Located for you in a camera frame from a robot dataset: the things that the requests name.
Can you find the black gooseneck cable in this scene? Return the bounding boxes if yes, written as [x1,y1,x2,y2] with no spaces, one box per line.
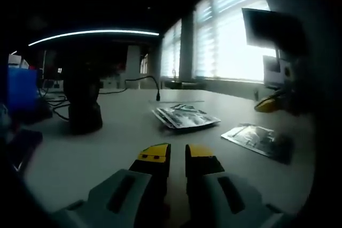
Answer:
[98,75,161,103]

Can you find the narrow window with blinds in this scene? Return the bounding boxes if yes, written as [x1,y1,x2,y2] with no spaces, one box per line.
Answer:
[160,19,182,78]

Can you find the ceiling light strip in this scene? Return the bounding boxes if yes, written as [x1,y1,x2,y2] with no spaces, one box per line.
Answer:
[28,28,160,47]

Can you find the white box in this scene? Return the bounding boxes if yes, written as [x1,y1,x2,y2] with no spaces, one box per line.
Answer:
[262,54,289,88]

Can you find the clear dark-printed sheet goods packet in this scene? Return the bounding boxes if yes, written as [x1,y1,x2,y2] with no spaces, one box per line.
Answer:
[152,104,221,129]

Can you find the black monitor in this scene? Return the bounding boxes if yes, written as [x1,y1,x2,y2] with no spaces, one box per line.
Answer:
[242,7,305,50]

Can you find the white table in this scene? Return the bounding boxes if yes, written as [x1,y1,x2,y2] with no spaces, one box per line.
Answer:
[25,88,315,213]

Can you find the black barcode scanner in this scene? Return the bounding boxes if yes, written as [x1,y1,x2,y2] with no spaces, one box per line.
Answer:
[63,69,104,135]

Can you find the black table cables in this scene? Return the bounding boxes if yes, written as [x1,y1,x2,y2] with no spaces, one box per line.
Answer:
[37,86,71,121]

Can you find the green black sheet goods packet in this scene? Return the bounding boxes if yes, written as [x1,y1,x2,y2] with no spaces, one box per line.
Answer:
[220,123,294,165]

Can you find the black smartphone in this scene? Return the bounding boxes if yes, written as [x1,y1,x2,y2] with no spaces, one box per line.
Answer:
[10,129,43,172]

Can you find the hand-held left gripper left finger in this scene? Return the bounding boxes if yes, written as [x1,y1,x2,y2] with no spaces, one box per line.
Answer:
[52,143,172,228]

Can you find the blue box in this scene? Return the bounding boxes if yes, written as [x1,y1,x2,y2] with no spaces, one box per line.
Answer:
[7,67,38,114]

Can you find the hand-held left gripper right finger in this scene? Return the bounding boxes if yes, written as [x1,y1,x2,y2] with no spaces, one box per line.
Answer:
[185,144,293,228]

